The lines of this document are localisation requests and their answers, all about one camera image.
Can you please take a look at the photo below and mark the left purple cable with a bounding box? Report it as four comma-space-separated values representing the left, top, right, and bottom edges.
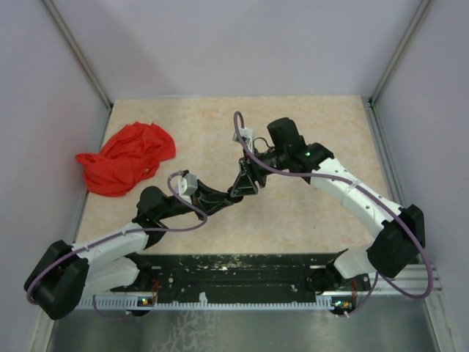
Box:
23, 169, 209, 322

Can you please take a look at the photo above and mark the purple cable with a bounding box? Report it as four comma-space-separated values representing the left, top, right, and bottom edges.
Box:
23, 169, 209, 322
233, 111, 437, 318

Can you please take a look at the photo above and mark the red cloth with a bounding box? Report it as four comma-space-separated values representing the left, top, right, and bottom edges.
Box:
75, 122, 176, 197

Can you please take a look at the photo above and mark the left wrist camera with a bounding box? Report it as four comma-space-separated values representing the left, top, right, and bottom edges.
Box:
177, 170, 198, 203

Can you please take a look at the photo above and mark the aluminium frame post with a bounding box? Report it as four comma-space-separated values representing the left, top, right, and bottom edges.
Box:
40, 0, 113, 109
368, 0, 434, 109

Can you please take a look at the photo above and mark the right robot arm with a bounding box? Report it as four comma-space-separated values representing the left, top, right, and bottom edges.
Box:
233, 111, 425, 290

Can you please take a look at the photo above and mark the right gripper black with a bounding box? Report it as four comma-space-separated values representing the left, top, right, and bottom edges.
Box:
230, 147, 288, 198

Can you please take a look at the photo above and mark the white cable duct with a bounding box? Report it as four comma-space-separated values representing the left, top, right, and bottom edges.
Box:
76, 293, 351, 311

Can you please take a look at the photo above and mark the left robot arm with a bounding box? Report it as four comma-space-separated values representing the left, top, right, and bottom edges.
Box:
23, 176, 243, 320

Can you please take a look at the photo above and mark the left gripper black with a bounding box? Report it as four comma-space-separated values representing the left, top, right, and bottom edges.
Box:
157, 178, 233, 220

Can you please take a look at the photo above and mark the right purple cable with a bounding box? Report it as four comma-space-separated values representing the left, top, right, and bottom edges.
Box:
233, 111, 437, 318

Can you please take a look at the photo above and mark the right aluminium frame post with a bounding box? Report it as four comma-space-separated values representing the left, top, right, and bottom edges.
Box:
368, 0, 434, 109

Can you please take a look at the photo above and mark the left aluminium frame post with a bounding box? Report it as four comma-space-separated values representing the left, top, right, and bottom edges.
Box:
40, 0, 113, 109

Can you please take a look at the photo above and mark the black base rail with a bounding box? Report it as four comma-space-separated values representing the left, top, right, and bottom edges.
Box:
115, 253, 371, 304

